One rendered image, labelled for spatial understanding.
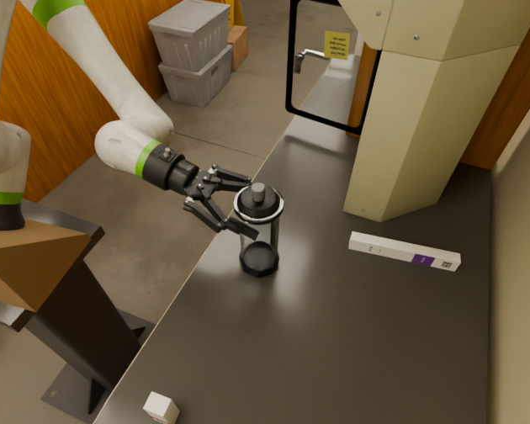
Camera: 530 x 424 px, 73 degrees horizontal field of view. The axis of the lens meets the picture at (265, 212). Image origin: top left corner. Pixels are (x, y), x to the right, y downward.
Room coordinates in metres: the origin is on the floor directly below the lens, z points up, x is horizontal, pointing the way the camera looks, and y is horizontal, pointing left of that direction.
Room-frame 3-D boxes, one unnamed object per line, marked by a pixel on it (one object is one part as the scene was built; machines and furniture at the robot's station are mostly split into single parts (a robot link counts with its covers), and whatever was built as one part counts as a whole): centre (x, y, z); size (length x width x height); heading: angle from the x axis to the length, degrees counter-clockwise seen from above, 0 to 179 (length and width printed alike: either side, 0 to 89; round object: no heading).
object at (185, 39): (3.03, 0.58, 0.49); 0.60 x 0.42 x 0.33; 157
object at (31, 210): (0.55, 0.67, 0.92); 0.32 x 0.32 x 0.04; 68
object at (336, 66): (1.07, -0.21, 1.19); 0.30 x 0.01 x 0.40; 59
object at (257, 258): (0.52, 0.01, 1.06); 0.11 x 0.11 x 0.21
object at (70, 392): (0.55, 0.67, 0.45); 0.48 x 0.48 x 0.90; 68
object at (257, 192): (0.52, 0.01, 1.18); 0.09 x 0.09 x 0.07
